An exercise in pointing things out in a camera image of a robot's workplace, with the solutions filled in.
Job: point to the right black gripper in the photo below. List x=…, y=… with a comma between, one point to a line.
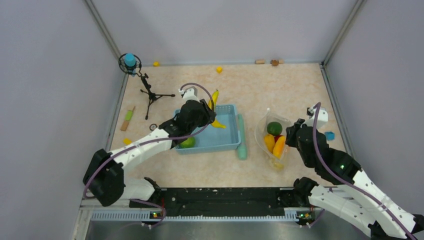
x=290, y=132

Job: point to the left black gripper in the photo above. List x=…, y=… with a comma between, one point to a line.
x=208, y=113

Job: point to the orange yellow mango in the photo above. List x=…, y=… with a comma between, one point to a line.
x=279, y=146

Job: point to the red apple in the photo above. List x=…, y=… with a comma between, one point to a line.
x=276, y=138

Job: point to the green lime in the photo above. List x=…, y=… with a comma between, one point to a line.
x=274, y=128

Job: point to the light blue plastic basket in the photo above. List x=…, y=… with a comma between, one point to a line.
x=214, y=139

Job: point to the clear zip top bag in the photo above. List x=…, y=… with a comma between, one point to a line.
x=260, y=132

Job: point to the orange potato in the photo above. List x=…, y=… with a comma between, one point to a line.
x=269, y=142

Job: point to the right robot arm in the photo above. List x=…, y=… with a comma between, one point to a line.
x=369, y=209

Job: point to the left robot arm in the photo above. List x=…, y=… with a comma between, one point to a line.
x=106, y=176

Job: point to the blue small block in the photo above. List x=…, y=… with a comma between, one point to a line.
x=330, y=135

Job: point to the yellow cube on table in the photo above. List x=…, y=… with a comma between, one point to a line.
x=219, y=69

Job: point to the teal foam roller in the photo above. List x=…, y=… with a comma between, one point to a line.
x=242, y=150

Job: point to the green wooden stick toy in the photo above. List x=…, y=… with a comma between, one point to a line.
x=127, y=118

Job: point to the yellow block left side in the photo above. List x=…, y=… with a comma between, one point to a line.
x=127, y=141

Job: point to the blue microphone on tripod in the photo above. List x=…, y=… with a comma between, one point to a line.
x=131, y=64

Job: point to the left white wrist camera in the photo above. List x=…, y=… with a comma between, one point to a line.
x=188, y=94

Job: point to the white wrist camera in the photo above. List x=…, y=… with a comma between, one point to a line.
x=321, y=115
x=188, y=94

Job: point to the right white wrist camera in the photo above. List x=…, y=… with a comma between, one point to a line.
x=321, y=115

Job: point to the brown nut at wall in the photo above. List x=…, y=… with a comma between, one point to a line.
x=274, y=62

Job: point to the cork at wall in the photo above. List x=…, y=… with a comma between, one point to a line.
x=260, y=62

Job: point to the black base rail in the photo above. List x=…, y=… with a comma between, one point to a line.
x=228, y=202

